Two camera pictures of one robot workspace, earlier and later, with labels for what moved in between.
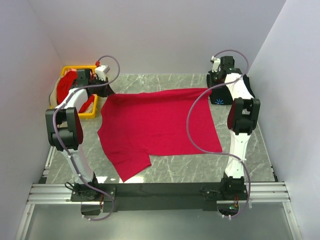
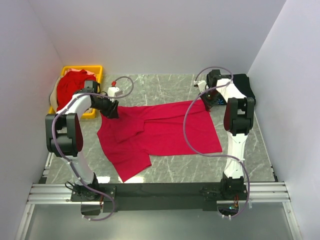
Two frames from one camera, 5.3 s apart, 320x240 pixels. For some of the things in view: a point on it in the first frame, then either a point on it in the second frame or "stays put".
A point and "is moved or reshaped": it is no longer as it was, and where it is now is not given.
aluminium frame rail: [51, 194] stays put
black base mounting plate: [156, 196] stays put
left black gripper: [107, 91] → [111, 111]
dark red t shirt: [65, 81] stays put
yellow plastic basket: [94, 114] stays put
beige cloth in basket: [53, 99] stays put
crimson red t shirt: [136, 124] is moved or reshaped
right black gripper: [212, 83] → [208, 104]
